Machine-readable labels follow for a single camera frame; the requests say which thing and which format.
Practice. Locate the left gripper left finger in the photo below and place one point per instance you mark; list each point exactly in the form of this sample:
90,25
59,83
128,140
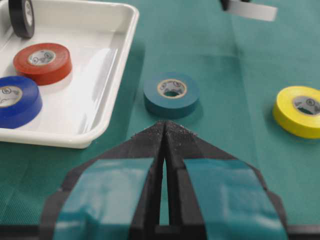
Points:
115,196

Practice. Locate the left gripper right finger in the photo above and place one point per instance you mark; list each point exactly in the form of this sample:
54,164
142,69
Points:
212,195

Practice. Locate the blue tape roll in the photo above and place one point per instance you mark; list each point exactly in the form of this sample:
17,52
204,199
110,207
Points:
20,101

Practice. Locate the red tape roll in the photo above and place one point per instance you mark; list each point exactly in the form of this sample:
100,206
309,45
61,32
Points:
44,63

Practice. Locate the white tape roll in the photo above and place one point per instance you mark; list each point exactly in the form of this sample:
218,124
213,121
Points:
247,9

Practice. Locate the black tape roll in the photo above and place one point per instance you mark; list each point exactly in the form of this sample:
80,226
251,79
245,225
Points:
22,18

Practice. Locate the green tape roll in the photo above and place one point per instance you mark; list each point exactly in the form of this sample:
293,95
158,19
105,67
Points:
171,95

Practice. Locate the yellow tape roll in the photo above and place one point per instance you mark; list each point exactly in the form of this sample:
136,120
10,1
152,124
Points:
297,110

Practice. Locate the green table cloth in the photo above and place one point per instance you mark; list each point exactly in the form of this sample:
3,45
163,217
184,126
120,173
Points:
239,64

